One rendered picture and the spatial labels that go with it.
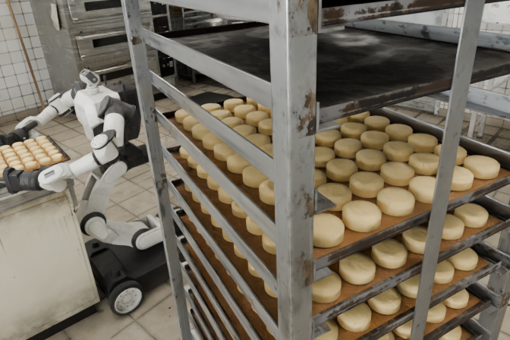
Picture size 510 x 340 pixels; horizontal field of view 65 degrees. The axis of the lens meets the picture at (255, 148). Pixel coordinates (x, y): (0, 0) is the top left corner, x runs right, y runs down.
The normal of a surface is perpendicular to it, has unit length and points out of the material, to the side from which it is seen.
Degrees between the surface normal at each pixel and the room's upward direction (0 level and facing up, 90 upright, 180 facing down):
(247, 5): 90
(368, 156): 0
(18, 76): 90
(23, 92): 90
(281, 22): 90
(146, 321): 0
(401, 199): 0
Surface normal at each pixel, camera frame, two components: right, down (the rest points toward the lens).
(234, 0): -0.88, 0.24
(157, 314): -0.04, -0.91
